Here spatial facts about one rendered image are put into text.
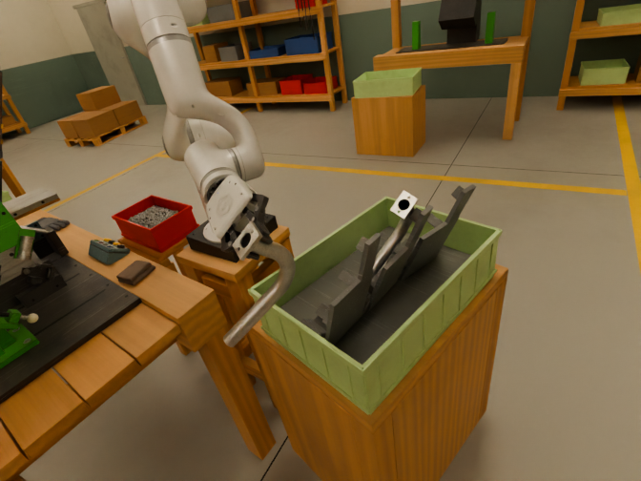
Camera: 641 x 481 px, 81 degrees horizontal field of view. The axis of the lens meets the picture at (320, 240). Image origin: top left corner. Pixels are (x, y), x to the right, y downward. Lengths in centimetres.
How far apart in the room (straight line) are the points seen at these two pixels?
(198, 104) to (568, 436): 177
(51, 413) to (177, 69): 84
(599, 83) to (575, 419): 413
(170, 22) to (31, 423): 94
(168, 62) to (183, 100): 8
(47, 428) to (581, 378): 198
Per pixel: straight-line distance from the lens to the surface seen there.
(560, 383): 208
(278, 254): 66
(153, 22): 89
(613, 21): 531
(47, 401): 120
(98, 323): 130
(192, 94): 83
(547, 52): 592
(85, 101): 833
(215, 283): 150
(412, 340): 94
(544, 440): 190
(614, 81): 546
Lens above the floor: 160
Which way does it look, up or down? 33 degrees down
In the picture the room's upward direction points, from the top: 11 degrees counter-clockwise
